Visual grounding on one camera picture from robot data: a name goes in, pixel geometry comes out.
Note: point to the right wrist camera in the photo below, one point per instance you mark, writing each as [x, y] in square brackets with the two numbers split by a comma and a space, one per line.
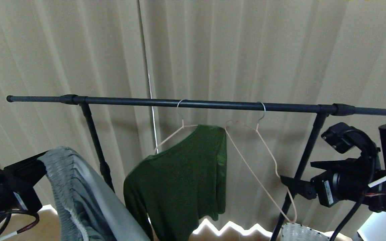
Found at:
[343, 137]

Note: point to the beige curtain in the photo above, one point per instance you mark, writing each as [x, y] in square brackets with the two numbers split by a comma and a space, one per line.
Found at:
[246, 50]

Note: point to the pale grey garment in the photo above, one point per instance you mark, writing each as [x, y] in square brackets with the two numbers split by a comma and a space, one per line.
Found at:
[79, 194]

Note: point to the green printed shirt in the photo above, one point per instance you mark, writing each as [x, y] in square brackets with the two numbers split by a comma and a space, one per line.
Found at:
[179, 180]

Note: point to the white laundry basket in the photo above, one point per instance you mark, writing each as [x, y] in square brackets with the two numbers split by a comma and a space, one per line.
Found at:
[303, 232]

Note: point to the pink clothes hanger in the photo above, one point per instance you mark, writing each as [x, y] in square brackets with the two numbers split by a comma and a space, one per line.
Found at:
[266, 147]
[171, 135]

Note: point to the black clothes rack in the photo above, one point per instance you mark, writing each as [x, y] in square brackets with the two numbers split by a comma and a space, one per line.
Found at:
[213, 104]

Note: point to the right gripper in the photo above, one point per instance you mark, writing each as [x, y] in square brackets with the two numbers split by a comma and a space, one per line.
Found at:
[347, 184]

